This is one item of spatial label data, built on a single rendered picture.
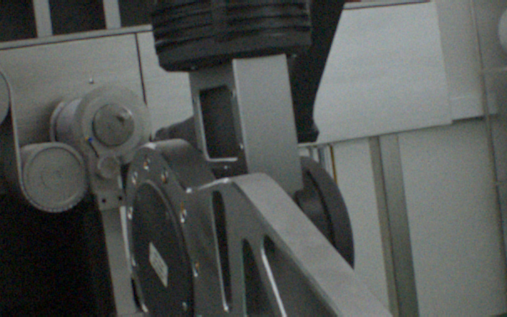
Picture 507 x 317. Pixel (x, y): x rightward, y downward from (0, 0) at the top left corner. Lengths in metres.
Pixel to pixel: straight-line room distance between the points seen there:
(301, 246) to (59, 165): 1.36
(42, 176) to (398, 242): 1.10
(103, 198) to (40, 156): 0.14
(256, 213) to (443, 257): 4.67
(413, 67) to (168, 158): 1.80
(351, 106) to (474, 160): 2.92
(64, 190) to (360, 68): 0.86
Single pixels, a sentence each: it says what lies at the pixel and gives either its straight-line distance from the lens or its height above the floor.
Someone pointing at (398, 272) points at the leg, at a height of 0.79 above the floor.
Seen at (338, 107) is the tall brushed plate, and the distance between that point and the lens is 2.55.
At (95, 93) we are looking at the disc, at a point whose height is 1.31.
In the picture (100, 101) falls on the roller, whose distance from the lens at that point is 2.03.
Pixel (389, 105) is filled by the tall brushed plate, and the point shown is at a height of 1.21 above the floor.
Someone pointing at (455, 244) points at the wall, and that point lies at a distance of 5.41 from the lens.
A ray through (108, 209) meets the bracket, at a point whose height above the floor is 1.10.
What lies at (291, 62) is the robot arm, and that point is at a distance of 1.37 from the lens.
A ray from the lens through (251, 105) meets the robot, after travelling 0.89.
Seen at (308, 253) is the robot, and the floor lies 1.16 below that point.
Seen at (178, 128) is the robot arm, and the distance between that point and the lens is 1.79.
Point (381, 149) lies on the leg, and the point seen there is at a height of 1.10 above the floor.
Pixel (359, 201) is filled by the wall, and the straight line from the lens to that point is 5.15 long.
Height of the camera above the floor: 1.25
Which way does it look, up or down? 3 degrees down
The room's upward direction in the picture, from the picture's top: 8 degrees counter-clockwise
